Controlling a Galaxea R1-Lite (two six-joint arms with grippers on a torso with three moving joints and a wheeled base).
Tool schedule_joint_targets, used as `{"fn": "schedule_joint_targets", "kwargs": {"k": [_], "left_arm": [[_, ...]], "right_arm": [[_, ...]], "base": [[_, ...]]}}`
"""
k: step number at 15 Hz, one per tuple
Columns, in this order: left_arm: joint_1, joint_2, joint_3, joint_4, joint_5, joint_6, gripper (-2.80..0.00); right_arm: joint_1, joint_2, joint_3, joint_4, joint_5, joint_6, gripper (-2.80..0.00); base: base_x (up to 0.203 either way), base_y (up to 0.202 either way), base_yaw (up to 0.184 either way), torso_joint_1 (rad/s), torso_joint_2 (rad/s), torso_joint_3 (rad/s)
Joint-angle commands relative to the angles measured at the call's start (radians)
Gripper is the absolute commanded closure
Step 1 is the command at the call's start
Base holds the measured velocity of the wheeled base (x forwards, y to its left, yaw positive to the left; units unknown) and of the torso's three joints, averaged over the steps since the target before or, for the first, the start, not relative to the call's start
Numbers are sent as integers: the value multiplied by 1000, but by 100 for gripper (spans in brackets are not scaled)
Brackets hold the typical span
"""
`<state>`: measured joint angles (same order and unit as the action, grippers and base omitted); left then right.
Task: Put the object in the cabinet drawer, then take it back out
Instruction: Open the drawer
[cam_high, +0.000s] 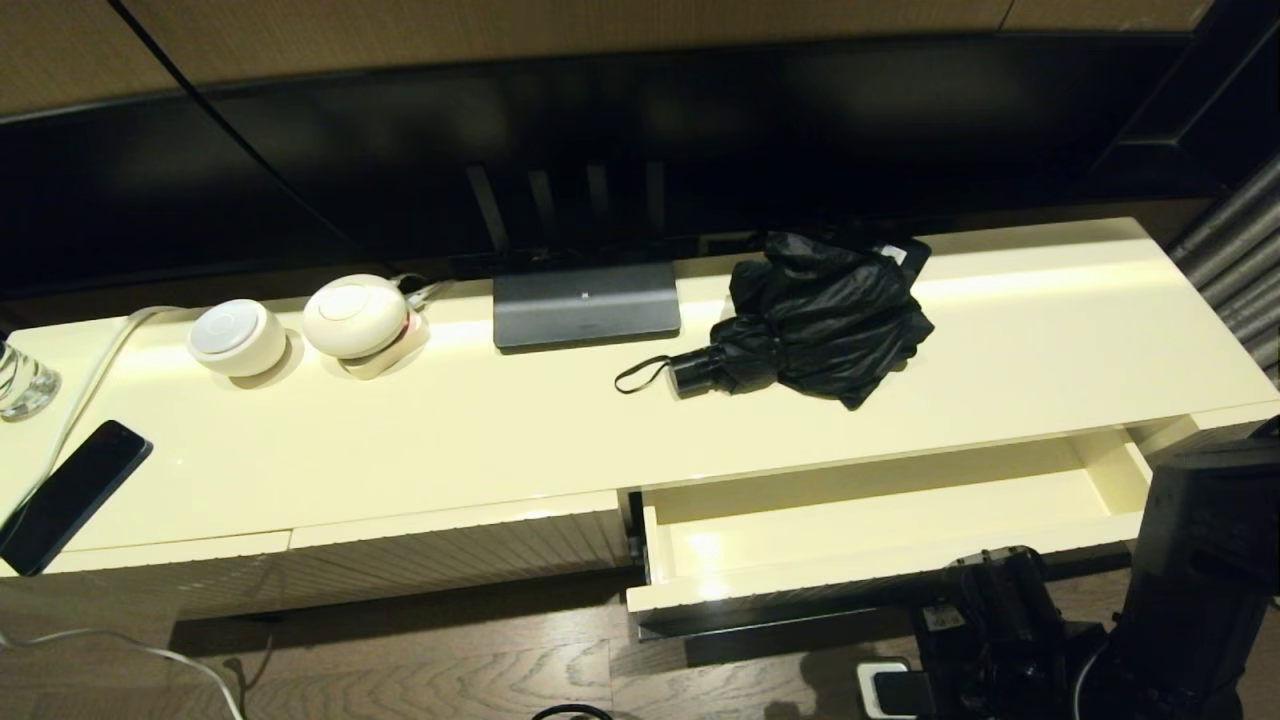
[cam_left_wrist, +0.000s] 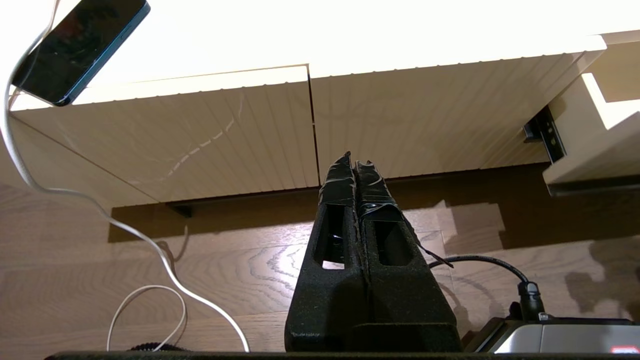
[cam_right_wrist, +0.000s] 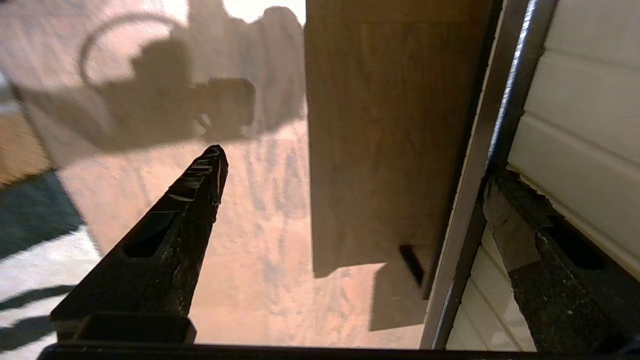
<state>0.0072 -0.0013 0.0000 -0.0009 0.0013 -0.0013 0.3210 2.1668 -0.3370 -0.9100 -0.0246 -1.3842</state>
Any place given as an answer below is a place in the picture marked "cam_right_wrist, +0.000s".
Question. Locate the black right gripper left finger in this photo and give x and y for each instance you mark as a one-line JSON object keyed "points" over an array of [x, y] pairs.
{"points": [[157, 270]]}

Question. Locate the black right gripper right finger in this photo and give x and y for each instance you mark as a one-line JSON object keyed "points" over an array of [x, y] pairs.
{"points": [[565, 295]]}

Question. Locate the cream ribbed drawer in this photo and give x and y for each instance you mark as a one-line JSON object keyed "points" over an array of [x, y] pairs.
{"points": [[585, 100]]}

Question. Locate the black white striped rug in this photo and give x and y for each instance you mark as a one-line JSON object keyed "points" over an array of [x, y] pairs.
{"points": [[45, 260]]}

